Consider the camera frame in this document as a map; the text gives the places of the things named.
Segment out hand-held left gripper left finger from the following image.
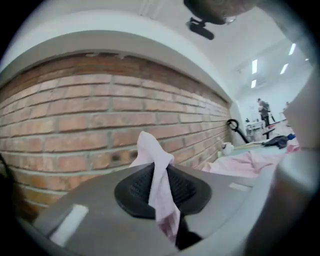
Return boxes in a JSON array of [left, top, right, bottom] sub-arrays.
[[33, 163, 177, 256]]

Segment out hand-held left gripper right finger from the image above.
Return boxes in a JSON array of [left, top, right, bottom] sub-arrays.
[[167, 163, 255, 242]]

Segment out pink robe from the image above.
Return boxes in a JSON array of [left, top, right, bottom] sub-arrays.
[[128, 131, 301, 243]]

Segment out white mug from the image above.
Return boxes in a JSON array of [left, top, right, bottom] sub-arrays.
[[221, 142, 235, 155]]

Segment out dark navy cloth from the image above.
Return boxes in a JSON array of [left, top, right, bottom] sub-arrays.
[[261, 135, 288, 150]]

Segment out black head-mounted camera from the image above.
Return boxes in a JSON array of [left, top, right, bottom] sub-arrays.
[[185, 16, 215, 41]]

